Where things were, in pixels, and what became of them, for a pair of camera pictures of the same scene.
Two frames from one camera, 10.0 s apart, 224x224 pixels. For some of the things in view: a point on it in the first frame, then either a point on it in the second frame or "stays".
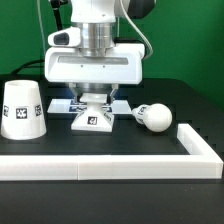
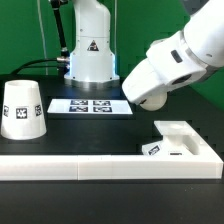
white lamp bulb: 156,116 → 155,102
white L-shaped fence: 202,162 stays
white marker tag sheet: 72,106 stays
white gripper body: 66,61 → 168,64
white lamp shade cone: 23,112 stays
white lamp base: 93,118 → 181,140
